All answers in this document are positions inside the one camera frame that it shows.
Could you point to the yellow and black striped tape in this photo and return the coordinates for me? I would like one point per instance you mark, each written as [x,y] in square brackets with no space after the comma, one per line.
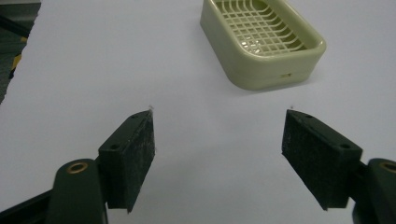
[15,60]

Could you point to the pale green plastic basket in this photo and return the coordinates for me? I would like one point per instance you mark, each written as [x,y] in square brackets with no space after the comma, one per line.
[264,46]

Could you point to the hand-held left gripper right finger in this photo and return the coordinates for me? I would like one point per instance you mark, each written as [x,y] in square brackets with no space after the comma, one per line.
[319,158]

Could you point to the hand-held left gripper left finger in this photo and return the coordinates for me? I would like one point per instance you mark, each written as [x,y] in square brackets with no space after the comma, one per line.
[129,161]

